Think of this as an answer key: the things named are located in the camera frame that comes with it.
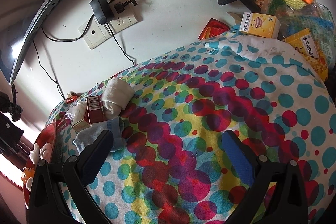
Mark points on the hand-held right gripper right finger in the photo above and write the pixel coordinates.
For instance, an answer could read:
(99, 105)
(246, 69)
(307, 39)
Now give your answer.
(239, 158)

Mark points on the white yellow medicine box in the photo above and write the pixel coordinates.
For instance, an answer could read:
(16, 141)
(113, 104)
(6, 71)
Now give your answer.
(260, 26)

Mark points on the black power adapter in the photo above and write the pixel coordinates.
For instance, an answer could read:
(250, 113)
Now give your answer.
(101, 10)

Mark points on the small brown red box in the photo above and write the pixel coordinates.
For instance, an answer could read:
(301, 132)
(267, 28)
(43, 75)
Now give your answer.
(95, 111)

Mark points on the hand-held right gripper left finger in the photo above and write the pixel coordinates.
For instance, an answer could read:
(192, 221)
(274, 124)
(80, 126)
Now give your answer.
(94, 161)

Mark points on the polka-dot cloth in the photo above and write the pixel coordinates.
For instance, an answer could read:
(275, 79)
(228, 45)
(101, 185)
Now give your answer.
(183, 108)

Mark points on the cream sock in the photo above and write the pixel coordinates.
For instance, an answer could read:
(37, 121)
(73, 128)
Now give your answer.
(116, 92)

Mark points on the white plastic bag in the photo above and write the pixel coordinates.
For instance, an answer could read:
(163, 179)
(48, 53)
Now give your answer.
(76, 109)

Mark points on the orange animal toy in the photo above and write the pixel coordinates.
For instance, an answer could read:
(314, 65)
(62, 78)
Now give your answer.
(28, 172)

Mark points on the white power wall socket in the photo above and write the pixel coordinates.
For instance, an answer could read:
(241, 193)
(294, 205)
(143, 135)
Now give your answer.
(124, 20)

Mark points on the round red tray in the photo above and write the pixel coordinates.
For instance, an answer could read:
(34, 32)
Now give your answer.
(46, 134)

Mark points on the orange yellow medicine box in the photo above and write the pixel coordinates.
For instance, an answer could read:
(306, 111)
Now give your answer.
(307, 43)

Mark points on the light blue sock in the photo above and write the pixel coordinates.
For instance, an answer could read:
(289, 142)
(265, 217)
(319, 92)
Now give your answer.
(90, 134)

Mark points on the clear plastic bag of goods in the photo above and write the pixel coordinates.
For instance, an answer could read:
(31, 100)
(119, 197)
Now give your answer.
(323, 29)

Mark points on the black flat-screen television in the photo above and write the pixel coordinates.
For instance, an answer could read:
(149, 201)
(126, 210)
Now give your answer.
(31, 3)

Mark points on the white sock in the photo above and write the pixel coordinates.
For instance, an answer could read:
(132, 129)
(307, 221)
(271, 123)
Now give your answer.
(39, 151)

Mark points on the red candy wrapper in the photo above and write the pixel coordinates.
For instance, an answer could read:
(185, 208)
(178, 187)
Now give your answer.
(71, 100)

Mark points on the red snack packet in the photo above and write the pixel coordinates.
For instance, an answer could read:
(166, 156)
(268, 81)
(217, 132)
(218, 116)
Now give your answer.
(214, 28)

